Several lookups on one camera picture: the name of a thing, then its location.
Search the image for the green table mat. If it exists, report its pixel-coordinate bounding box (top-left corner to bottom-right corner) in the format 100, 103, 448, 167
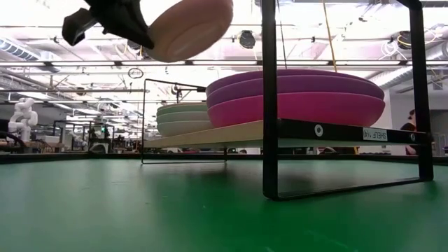
0, 159, 448, 252

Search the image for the mint green plate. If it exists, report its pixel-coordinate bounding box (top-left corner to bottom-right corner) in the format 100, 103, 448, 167
156, 102, 208, 118

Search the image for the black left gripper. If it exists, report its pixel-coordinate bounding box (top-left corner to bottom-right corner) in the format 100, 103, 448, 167
62, 0, 155, 50

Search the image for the white robot figure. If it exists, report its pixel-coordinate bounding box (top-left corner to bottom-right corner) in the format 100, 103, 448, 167
7, 97, 39, 143

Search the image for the black framed robot workstation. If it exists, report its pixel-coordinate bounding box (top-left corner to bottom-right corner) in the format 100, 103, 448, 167
52, 120, 116, 154

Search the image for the black hanging cable reel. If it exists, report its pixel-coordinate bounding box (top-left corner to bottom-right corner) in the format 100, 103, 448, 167
395, 30, 414, 50
237, 29, 257, 50

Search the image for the beige plate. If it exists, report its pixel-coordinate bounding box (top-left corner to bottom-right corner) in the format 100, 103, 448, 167
145, 0, 235, 64

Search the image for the person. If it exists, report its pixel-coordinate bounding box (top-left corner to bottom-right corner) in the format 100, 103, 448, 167
400, 108, 420, 156

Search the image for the black table frame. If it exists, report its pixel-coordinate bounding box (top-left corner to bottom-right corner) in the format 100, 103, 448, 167
0, 152, 448, 165

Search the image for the magenta plate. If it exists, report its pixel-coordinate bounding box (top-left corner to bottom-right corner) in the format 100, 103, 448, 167
207, 91, 386, 128

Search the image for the yellow cable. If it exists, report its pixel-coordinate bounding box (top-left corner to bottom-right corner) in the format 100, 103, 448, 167
321, 0, 338, 74

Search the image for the silver ventilation duct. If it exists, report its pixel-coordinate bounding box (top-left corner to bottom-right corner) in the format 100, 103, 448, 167
0, 36, 62, 73

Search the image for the purple plate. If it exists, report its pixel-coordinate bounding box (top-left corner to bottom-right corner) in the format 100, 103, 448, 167
206, 74, 386, 109
205, 68, 374, 96

